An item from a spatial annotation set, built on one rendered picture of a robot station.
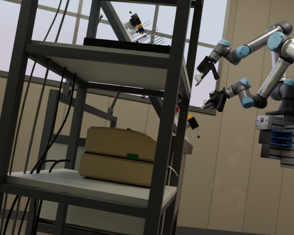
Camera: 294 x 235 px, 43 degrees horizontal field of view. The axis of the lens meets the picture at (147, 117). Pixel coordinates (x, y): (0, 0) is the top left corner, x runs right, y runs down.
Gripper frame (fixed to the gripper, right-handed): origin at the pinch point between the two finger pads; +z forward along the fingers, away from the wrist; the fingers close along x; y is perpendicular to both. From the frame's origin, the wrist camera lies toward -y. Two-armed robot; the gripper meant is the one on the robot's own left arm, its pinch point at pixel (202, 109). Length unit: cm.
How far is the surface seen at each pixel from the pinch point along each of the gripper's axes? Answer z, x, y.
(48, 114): 32, 100, -56
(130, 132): -14, 97, -91
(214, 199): 70, -144, 20
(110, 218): 25, 64, -97
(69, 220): 41, 73, -95
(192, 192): 82, -121, 23
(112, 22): -5, 97, -14
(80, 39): 91, 38, 122
